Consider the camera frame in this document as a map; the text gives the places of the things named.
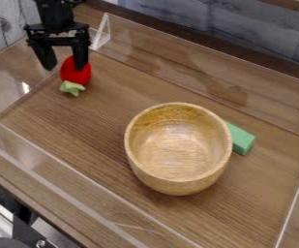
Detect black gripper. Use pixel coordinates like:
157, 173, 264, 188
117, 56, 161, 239
22, 0, 89, 71

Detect red plush strawberry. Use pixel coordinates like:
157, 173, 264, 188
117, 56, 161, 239
60, 56, 92, 97

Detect wooden bowl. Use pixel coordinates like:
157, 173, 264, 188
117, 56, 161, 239
124, 102, 233, 196

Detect green foam block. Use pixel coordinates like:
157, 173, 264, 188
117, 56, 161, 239
225, 122, 256, 156

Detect black metal stand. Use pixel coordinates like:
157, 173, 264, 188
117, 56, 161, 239
0, 186, 57, 248

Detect clear acrylic tray enclosure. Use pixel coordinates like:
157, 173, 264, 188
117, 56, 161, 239
0, 17, 299, 248

